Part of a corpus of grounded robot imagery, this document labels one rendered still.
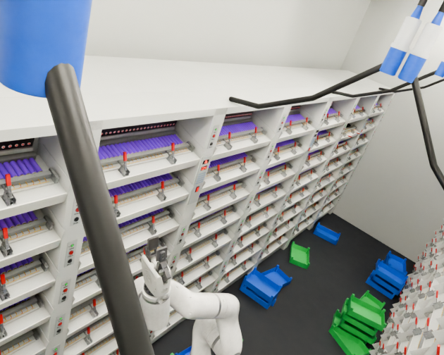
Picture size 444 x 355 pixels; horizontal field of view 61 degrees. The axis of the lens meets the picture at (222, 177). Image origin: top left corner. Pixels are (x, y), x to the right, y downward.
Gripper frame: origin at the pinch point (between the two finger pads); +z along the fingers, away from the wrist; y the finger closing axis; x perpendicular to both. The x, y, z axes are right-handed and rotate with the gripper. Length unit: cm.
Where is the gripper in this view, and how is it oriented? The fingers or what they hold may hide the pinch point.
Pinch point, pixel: (157, 248)
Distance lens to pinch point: 106.7
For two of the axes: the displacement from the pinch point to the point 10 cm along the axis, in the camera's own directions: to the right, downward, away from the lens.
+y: -5.8, -4.9, 6.5
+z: 1.1, -8.4, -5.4
